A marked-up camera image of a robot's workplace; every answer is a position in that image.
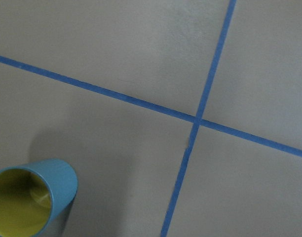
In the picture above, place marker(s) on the blue mug yellow inside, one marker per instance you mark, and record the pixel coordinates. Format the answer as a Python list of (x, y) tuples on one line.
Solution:
[(32, 195)]

